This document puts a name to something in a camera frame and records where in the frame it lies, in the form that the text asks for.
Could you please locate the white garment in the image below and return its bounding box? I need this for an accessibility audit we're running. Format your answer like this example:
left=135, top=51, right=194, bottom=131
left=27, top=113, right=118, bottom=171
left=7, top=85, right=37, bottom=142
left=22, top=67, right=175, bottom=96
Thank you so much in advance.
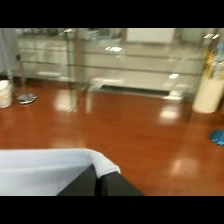
left=0, top=148, right=122, bottom=197

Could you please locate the silver round stand base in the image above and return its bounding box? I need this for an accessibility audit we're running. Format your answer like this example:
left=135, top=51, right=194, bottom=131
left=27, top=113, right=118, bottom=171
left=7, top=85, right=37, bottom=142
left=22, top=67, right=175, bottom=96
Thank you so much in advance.
left=16, top=93, right=38, bottom=106

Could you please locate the cream round container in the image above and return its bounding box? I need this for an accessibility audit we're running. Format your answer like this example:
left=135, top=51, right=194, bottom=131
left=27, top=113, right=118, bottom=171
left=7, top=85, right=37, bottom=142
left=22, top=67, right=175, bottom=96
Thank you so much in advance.
left=192, top=77, right=224, bottom=115

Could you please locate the white round container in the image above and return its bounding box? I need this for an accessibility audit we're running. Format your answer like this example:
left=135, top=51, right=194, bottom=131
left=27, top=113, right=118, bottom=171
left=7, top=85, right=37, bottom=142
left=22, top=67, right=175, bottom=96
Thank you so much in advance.
left=0, top=79, right=14, bottom=110

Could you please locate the blue round disc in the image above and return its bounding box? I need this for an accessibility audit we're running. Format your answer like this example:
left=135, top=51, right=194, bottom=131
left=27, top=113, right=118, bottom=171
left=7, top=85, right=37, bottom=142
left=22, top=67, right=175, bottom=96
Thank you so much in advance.
left=208, top=129, right=224, bottom=147

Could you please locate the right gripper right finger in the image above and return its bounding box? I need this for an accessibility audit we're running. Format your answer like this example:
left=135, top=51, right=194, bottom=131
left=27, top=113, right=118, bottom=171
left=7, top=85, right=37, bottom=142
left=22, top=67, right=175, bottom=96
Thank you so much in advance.
left=99, top=171, right=145, bottom=197

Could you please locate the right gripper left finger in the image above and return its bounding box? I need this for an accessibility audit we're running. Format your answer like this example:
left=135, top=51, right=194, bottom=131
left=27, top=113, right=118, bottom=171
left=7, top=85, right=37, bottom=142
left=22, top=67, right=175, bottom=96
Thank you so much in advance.
left=57, top=163, right=99, bottom=197

